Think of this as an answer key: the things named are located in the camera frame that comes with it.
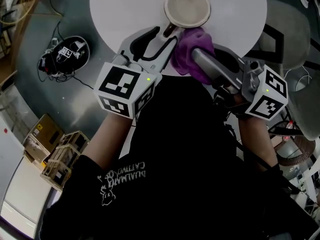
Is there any brown wicker basket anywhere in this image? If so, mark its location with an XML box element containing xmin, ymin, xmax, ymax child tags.
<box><xmin>276</xmin><ymin>133</ymin><xmax>316</xmax><ymax>168</ymax></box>

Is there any white desk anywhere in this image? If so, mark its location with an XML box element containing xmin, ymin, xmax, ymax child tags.
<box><xmin>289</xmin><ymin>156</ymin><xmax>320</xmax><ymax>220</ymax></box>

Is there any person's right forearm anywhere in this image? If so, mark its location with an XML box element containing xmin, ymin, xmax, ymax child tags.
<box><xmin>237</xmin><ymin>115</ymin><xmax>279</xmax><ymax>172</ymax></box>

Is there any black round floor tray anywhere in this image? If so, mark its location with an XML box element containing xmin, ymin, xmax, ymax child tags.
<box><xmin>37</xmin><ymin>35</ymin><xmax>91</xmax><ymax>76</ymax></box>

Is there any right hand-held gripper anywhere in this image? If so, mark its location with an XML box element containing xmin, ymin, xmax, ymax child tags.
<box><xmin>191</xmin><ymin>44</ymin><xmax>289</xmax><ymax>122</ymax></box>

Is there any idle hand-held gripper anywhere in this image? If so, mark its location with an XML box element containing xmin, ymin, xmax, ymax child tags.
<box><xmin>56</xmin><ymin>45</ymin><xmax>83</xmax><ymax>60</ymax></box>

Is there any person's black printed shirt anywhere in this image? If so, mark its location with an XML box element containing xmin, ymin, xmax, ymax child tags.
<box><xmin>38</xmin><ymin>75</ymin><xmax>320</xmax><ymax>240</ymax></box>

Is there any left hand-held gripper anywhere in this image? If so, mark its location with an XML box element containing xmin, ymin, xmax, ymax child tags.
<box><xmin>93</xmin><ymin>25</ymin><xmax>180</xmax><ymax>120</ymax></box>

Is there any red-capped plastic bottle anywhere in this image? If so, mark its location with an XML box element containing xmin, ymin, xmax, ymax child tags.
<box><xmin>282</xmin><ymin>120</ymin><xmax>296</xmax><ymax>141</ymax></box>

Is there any person's left forearm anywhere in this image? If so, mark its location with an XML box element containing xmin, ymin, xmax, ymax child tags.
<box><xmin>81</xmin><ymin>112</ymin><xmax>138</xmax><ymax>171</ymax></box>

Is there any black floor cable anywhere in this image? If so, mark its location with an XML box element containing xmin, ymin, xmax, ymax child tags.
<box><xmin>37</xmin><ymin>18</ymin><xmax>101</xmax><ymax>90</ymax></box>

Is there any brown cardboard box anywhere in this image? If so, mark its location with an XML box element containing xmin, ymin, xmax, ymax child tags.
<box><xmin>23</xmin><ymin>113</ymin><xmax>65</xmax><ymax>165</ymax></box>

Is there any purple cloth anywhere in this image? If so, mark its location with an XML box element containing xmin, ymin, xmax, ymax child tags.
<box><xmin>169</xmin><ymin>26</ymin><xmax>216</xmax><ymax>85</ymax></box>

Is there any beige ceramic mug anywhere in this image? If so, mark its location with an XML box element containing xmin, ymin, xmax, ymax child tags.
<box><xmin>162</xmin><ymin>0</ymin><xmax>212</xmax><ymax>38</ymax></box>

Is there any black power box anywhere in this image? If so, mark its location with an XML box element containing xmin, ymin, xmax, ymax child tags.
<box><xmin>39</xmin><ymin>55</ymin><xmax>55</xmax><ymax>74</ymax></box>

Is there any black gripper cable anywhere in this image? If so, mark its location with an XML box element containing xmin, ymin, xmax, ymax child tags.
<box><xmin>212</xmin><ymin>91</ymin><xmax>302</xmax><ymax>194</ymax></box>

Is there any white cabinet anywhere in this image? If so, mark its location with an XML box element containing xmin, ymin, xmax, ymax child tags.
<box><xmin>0</xmin><ymin>113</ymin><xmax>55</xmax><ymax>237</ymax></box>

